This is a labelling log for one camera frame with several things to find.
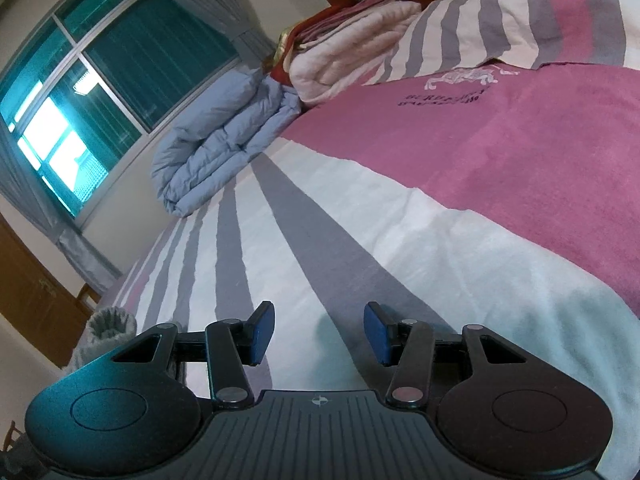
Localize folded light blue duvet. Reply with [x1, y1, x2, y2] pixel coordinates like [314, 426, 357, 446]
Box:
[151, 68, 302, 218]

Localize left grey curtain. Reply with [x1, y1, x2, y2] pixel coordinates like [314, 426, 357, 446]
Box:
[1, 122, 122, 295]

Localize striped pink purple bed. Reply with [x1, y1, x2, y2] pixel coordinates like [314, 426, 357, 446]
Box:
[94, 62, 640, 480]

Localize folded pink blanket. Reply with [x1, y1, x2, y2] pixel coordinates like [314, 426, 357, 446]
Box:
[288, 1, 421, 107]

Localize aluminium frame window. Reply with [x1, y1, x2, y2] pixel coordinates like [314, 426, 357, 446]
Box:
[1, 0, 238, 217]

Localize red folded clothes stack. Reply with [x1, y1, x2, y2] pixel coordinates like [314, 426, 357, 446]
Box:
[262, 0, 397, 86]

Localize striped pillow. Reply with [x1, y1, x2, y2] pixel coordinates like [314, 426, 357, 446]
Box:
[370, 0, 639, 84]

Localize grey sweatpants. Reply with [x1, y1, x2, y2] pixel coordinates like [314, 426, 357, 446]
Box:
[62, 307, 137, 376]

